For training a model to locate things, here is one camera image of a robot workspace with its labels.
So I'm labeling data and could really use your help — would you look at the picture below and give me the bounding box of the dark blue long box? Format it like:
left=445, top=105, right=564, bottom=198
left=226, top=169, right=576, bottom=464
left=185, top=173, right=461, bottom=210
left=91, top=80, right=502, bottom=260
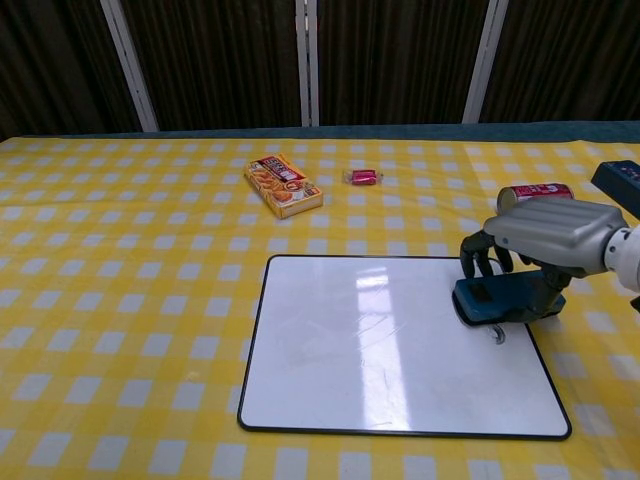
left=589, top=159, right=640, bottom=220

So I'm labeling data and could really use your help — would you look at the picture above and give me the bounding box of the dark blue plastic device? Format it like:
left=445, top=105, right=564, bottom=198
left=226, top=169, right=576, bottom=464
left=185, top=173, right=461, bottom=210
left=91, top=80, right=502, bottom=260
left=451, top=271, right=568, bottom=327

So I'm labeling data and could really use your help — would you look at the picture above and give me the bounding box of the pink wrapped candy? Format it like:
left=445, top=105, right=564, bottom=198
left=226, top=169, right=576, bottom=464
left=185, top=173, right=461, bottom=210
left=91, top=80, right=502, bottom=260
left=341, top=168, right=384, bottom=188

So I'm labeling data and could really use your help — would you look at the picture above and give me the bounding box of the red drink can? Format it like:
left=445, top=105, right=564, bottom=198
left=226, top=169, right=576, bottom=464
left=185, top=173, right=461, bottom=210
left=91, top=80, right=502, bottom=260
left=495, top=181, right=574, bottom=210

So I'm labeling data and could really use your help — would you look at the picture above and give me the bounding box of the white metal frame post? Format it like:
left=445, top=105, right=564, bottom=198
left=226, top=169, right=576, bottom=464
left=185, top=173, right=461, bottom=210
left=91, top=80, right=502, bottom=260
left=461, top=0, right=510, bottom=125
left=294, top=0, right=321, bottom=127
left=99, top=0, right=160, bottom=133

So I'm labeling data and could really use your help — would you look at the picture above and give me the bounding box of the white rectangular board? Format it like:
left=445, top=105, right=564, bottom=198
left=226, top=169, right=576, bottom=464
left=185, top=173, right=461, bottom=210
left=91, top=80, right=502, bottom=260
left=236, top=254, right=573, bottom=442

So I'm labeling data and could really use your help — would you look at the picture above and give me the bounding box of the dark brown curtain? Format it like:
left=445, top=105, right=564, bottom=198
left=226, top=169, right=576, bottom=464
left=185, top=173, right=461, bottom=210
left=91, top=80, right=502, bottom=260
left=0, top=0, right=640, bottom=141

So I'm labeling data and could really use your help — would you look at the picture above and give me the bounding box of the black and silver right hand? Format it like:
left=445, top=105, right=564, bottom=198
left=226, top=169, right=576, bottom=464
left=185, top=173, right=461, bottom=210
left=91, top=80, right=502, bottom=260
left=459, top=197, right=630, bottom=322

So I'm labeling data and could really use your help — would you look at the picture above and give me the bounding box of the yellow checked tablecloth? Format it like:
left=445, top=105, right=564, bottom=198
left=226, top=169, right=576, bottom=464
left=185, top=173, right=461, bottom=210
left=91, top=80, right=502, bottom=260
left=0, top=135, right=640, bottom=480

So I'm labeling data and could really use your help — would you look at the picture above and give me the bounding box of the orange snack box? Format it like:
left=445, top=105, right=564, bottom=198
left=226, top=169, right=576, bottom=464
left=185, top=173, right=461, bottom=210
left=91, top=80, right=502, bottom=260
left=243, top=152, right=325, bottom=221

